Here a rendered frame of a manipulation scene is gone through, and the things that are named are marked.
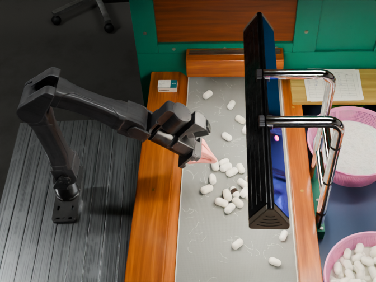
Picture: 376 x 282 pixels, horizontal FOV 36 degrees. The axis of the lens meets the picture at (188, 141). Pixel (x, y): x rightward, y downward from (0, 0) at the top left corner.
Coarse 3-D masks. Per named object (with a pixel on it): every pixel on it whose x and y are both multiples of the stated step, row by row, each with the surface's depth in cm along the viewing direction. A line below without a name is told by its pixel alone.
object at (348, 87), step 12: (336, 72) 182; (348, 72) 182; (312, 84) 179; (324, 84) 179; (336, 84) 178; (348, 84) 178; (360, 84) 178; (312, 96) 176; (336, 96) 175; (348, 96) 175; (360, 96) 175
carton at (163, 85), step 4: (160, 80) 183; (164, 80) 183; (168, 80) 183; (172, 80) 182; (176, 80) 182; (160, 84) 181; (164, 84) 181; (168, 84) 181; (172, 84) 181; (176, 84) 181; (160, 88) 181; (164, 88) 181; (168, 88) 181; (172, 88) 181; (176, 88) 181
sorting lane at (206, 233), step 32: (192, 96) 184; (224, 96) 183; (224, 128) 174; (192, 192) 159; (288, 192) 157; (192, 224) 152; (224, 224) 151; (192, 256) 146; (224, 256) 145; (256, 256) 145; (288, 256) 144
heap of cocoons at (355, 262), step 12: (348, 252) 144; (360, 252) 144; (372, 252) 144; (336, 264) 142; (348, 264) 142; (360, 264) 141; (372, 264) 142; (336, 276) 142; (348, 276) 140; (360, 276) 139; (372, 276) 140
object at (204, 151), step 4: (204, 148) 151; (204, 152) 150; (208, 152) 152; (208, 156) 152; (212, 156) 153; (200, 160) 154; (204, 160) 155; (208, 160) 155; (212, 160) 155; (216, 160) 155
